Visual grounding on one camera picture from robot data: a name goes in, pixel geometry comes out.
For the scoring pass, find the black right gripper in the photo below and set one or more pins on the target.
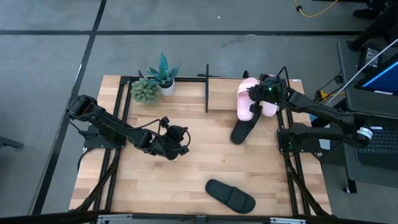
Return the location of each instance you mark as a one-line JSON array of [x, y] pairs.
[[269, 91]]

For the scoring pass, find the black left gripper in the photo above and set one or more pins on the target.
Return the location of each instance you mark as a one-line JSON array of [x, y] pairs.
[[169, 141]]

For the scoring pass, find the pink slide sandal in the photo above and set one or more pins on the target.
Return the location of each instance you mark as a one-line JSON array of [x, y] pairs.
[[270, 110], [244, 105]]

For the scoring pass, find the black slide sandal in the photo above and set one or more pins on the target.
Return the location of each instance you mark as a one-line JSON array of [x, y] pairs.
[[242, 130], [230, 196]]

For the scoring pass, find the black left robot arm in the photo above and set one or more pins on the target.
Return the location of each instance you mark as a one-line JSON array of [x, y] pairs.
[[109, 124]]

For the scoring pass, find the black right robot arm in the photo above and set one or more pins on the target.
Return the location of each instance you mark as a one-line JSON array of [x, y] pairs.
[[326, 113]]

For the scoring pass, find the round green plant patterned pot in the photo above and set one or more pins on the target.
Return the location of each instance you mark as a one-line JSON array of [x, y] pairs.
[[144, 91]]

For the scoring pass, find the spiky leaf plant white pot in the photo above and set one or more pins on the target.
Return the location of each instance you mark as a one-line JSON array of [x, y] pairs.
[[163, 73]]

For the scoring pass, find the yellow plug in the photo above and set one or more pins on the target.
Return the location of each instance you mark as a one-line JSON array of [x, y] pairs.
[[323, 94]]

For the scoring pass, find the white paper sheet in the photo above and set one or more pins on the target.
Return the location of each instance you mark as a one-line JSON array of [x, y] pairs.
[[325, 144]]

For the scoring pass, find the laptop computer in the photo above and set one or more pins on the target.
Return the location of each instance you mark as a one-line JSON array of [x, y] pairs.
[[345, 62]]

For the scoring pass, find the black device with white label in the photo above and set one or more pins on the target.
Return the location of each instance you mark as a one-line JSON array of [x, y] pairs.
[[370, 56]]

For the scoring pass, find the thin white rod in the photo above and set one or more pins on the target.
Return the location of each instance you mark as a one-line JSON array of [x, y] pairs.
[[373, 61]]

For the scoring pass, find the monitor with blue screen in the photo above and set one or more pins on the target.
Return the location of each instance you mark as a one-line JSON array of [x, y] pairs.
[[385, 79]]

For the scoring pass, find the black laptop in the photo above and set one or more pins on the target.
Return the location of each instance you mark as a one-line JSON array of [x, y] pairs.
[[385, 149]]

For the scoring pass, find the person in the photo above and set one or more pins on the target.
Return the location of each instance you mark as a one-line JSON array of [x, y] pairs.
[[363, 13]]

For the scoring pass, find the dark grey chair leg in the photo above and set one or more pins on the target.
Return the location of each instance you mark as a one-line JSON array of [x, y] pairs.
[[9, 142]]

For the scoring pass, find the wooden shelf with black frame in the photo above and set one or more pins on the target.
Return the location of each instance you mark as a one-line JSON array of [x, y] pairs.
[[224, 93]]

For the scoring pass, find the black aluminium table frame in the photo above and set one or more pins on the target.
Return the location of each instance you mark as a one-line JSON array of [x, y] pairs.
[[125, 79]]

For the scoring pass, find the black horizontal frame beam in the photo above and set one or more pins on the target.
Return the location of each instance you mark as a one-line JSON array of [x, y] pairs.
[[186, 217]]

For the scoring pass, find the silver metal bracket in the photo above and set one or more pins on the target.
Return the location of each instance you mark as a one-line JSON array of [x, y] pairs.
[[287, 221], [115, 219]]

